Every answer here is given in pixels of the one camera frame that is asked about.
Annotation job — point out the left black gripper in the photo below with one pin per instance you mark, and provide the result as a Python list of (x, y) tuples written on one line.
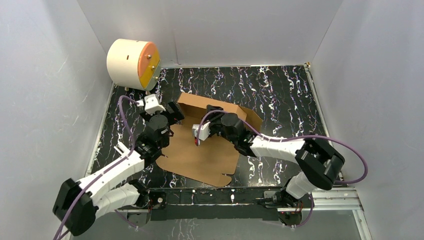
[(175, 111)]

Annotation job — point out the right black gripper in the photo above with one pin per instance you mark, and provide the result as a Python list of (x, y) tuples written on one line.
[(217, 116)]

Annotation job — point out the brown cardboard box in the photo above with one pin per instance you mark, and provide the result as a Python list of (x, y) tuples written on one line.
[(214, 161)]

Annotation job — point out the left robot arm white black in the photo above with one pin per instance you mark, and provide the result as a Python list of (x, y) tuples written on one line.
[(102, 185)]

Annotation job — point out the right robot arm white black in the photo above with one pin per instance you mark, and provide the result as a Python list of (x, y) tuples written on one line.
[(319, 161)]

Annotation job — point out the white cylindrical drum orange face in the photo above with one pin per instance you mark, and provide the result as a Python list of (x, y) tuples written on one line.
[(134, 64)]

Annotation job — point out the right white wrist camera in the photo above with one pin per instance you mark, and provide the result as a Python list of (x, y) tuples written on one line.
[(201, 132)]

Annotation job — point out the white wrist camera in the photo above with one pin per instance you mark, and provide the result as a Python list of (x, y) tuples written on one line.
[(151, 104), (201, 132)]

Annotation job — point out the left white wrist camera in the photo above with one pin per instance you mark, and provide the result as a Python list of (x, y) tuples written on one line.
[(151, 104)]

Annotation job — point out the aluminium frame rail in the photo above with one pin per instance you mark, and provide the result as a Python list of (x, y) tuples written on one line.
[(239, 203)]

